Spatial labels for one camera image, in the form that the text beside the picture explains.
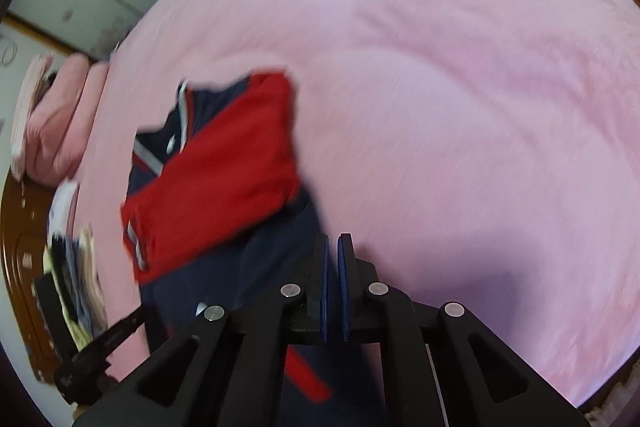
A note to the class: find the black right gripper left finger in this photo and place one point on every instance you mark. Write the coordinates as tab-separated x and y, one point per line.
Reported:
227	367

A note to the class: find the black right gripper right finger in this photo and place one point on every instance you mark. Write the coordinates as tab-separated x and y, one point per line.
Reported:
441	366

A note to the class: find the red and navy jacket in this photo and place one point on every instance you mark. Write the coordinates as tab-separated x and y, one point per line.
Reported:
215	214

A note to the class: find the light green folded garment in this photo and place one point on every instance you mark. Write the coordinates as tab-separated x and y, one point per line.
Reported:
72	263

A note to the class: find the brown wooden headboard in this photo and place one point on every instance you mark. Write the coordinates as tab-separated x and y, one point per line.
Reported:
24	217

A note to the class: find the pink folded quilt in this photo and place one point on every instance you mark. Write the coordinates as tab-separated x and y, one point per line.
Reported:
59	128

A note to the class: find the pink bed sheet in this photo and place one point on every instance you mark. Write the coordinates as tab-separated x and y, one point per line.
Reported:
484	151

